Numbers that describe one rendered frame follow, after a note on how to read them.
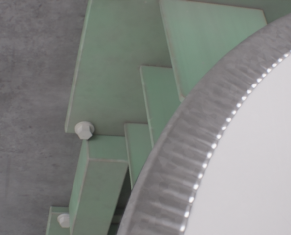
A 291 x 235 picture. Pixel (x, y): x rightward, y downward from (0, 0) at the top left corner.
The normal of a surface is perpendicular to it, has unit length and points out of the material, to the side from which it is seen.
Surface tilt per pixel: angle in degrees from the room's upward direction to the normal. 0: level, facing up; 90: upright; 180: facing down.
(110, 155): 90
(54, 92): 0
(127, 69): 0
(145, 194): 91
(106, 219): 0
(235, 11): 90
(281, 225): 90
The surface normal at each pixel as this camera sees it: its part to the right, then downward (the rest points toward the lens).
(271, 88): 0.21, -0.68
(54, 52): 0.11, 0.73
